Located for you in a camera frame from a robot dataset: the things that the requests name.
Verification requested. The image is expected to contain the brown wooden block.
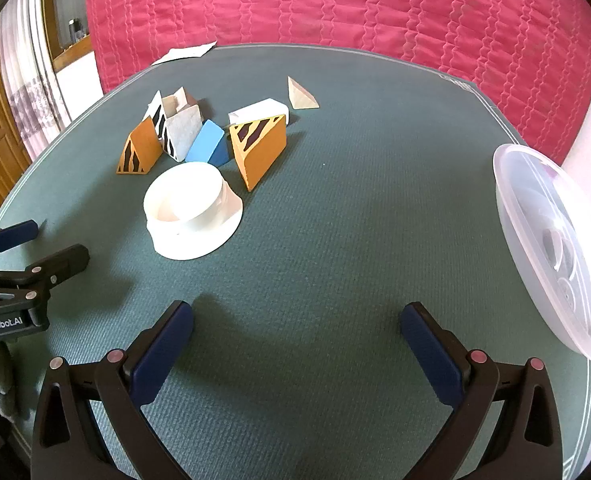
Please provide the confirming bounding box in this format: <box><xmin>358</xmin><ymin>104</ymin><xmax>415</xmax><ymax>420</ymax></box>
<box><xmin>163</xmin><ymin>86</ymin><xmax>202</xmax><ymax>113</ymax></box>

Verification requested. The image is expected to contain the white wooden block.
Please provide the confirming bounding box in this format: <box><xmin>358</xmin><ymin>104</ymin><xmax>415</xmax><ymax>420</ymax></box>
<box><xmin>228</xmin><ymin>98</ymin><xmax>290</xmax><ymax>127</ymax></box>

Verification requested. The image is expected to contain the green table mat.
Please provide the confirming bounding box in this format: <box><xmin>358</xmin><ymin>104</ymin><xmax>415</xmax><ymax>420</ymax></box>
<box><xmin>0</xmin><ymin>44</ymin><xmax>591</xmax><ymax>480</ymax></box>

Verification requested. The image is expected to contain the large orange striped wedge block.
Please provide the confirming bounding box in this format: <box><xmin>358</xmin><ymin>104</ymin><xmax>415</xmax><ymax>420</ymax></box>
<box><xmin>229</xmin><ymin>114</ymin><xmax>288</xmax><ymax>192</ymax></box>

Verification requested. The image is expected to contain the red quilted blanket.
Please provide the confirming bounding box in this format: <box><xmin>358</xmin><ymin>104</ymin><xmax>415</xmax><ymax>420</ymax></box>
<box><xmin>84</xmin><ymin>0</ymin><xmax>591</xmax><ymax>166</ymax></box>

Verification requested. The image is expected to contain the blue wedge block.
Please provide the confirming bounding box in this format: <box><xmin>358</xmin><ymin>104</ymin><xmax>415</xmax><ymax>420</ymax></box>
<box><xmin>186</xmin><ymin>120</ymin><xmax>230</xmax><ymax>167</ymax></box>

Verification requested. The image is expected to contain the white bowl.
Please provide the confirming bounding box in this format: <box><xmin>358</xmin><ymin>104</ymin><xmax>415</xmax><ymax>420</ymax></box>
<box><xmin>143</xmin><ymin>162</ymin><xmax>244</xmax><ymax>261</ymax></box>

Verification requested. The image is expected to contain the white wooden cabinet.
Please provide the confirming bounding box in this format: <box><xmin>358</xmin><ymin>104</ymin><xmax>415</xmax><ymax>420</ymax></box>
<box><xmin>50</xmin><ymin>37</ymin><xmax>104</xmax><ymax>121</ymax></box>

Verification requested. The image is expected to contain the pale patterned curtain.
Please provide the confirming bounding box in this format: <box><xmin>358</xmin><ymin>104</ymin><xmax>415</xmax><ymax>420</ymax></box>
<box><xmin>0</xmin><ymin>0</ymin><xmax>71</xmax><ymax>143</ymax></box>

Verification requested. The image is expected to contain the small orange striped wedge block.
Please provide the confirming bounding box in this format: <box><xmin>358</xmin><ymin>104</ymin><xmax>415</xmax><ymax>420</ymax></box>
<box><xmin>116</xmin><ymin>116</ymin><xmax>164</xmax><ymax>176</ymax></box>

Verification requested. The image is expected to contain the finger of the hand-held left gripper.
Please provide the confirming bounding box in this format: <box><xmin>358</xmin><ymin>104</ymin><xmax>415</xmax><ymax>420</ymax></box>
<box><xmin>0</xmin><ymin>220</ymin><xmax>40</xmax><ymax>262</ymax></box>
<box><xmin>0</xmin><ymin>243</ymin><xmax>91</xmax><ymax>311</ymax></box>

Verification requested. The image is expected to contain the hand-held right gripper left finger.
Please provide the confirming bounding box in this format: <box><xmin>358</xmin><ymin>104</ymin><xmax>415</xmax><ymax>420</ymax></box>
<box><xmin>30</xmin><ymin>300</ymin><xmax>196</xmax><ymax>480</ymax></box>

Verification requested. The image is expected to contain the clear plastic basin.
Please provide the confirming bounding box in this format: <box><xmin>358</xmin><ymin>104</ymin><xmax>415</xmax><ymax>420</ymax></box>
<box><xmin>493</xmin><ymin>143</ymin><xmax>591</xmax><ymax>363</ymax></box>

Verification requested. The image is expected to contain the cream tan wooden wedge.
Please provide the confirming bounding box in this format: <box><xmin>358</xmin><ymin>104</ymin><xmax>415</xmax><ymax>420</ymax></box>
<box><xmin>288</xmin><ymin>76</ymin><xmax>320</xmax><ymax>111</ymax></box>

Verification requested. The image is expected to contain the white paper sheet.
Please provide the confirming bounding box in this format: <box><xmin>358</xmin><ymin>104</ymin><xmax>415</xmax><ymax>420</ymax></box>
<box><xmin>150</xmin><ymin>41</ymin><xmax>218</xmax><ymax>66</ymax></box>

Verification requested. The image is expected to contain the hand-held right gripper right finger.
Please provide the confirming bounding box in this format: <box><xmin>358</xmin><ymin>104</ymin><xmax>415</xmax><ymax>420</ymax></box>
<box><xmin>399</xmin><ymin>301</ymin><xmax>563</xmax><ymax>480</ymax></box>

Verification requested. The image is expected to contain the white zebra striped block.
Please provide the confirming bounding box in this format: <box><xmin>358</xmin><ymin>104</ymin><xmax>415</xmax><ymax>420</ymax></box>
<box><xmin>147</xmin><ymin>91</ymin><xmax>185</xmax><ymax>162</ymax></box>

